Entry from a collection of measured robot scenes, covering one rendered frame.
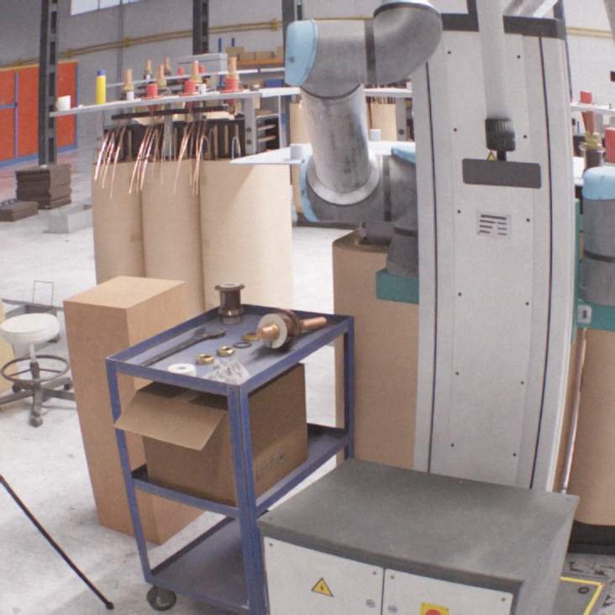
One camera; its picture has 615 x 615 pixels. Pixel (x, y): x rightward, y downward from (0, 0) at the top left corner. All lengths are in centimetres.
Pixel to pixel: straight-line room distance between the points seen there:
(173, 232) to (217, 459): 289
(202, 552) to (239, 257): 236
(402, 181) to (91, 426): 164
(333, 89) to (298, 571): 88
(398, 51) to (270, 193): 362
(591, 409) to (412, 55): 160
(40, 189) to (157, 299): 915
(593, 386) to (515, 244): 106
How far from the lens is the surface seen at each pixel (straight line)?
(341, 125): 150
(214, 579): 270
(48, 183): 1190
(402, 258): 188
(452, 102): 168
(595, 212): 171
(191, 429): 218
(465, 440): 183
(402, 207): 186
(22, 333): 429
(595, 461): 271
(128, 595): 286
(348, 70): 132
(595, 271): 173
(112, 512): 322
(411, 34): 133
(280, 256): 504
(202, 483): 234
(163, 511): 312
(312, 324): 255
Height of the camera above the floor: 164
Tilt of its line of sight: 15 degrees down
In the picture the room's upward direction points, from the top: 2 degrees counter-clockwise
